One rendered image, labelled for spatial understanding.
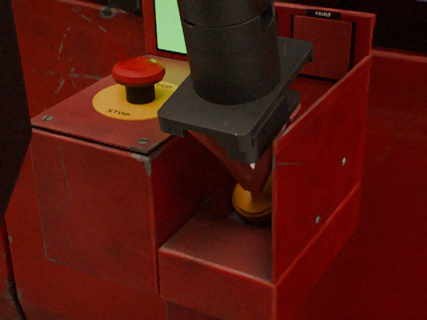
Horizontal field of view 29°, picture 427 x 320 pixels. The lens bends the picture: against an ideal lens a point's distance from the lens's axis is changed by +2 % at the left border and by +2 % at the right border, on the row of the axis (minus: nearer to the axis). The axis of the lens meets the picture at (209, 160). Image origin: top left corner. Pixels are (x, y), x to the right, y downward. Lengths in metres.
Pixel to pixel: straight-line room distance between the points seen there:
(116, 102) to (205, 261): 0.14
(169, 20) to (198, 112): 0.19
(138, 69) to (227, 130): 0.13
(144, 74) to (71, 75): 0.37
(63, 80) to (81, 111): 0.36
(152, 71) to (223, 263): 0.15
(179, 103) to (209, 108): 0.02
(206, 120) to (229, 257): 0.11
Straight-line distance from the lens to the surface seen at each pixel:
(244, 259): 0.56
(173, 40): 0.68
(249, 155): 0.49
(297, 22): 0.62
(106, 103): 0.61
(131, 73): 0.59
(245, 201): 0.59
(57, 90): 0.97
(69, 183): 0.59
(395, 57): 0.74
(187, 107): 0.50
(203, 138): 0.54
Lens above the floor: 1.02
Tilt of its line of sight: 28 degrees down
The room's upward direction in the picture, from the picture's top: 2 degrees counter-clockwise
